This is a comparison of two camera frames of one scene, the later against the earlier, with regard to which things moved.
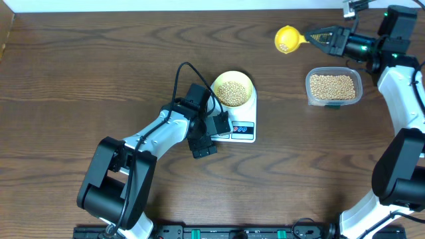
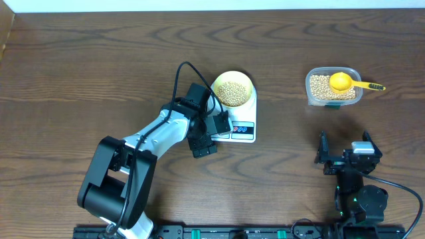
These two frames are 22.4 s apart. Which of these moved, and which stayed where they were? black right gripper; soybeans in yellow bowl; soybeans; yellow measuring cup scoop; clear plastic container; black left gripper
Moved: yellow measuring cup scoop; black right gripper
Stayed: soybeans; soybeans in yellow bowl; black left gripper; clear plastic container
